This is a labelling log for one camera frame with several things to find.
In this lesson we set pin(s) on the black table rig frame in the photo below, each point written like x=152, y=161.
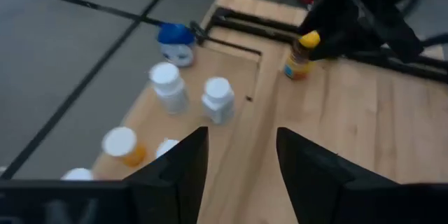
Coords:
x=430, y=73

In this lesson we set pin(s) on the white supplement facts bottle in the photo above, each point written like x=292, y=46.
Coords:
x=164, y=147

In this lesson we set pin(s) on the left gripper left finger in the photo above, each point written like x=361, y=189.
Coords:
x=175, y=189

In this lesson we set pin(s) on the yellow fish oil bottle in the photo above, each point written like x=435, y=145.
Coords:
x=297, y=66

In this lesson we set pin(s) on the blue-capped white bottle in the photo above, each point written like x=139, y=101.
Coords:
x=175, y=35

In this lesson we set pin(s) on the large white bottle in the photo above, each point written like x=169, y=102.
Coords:
x=217, y=101

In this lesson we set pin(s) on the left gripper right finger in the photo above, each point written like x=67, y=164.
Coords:
x=315, y=182

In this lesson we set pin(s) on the small amber pill vial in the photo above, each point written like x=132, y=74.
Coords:
x=77, y=175

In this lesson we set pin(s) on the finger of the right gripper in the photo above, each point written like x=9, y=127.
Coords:
x=315, y=17
x=327, y=50

